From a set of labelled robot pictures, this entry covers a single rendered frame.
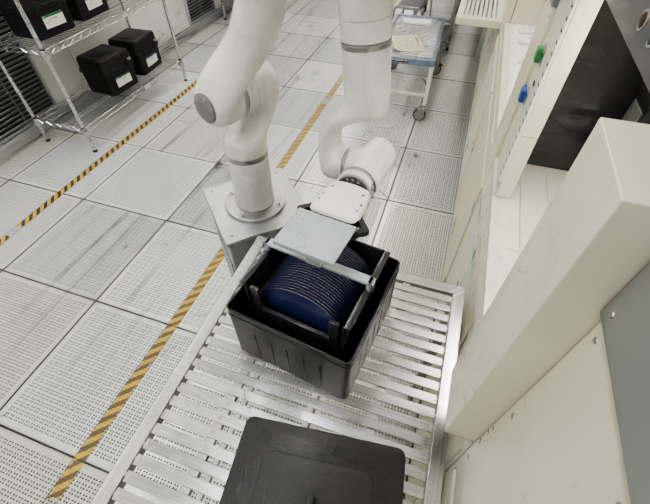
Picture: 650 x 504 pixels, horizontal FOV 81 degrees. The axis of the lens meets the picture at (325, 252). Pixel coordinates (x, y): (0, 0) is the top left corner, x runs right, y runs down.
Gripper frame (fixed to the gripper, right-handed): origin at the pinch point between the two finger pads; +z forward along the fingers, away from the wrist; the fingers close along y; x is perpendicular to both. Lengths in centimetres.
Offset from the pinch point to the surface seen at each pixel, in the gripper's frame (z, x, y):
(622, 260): 14.8, 28.9, -35.2
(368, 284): 1.6, -5.1, -11.2
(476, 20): -219, -27, 10
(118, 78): -143, -77, 243
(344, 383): 14.3, -21.2, -12.9
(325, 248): 3.4, 2.6, -3.2
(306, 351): 14.5, -14.5, -4.9
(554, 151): -74, -13, -40
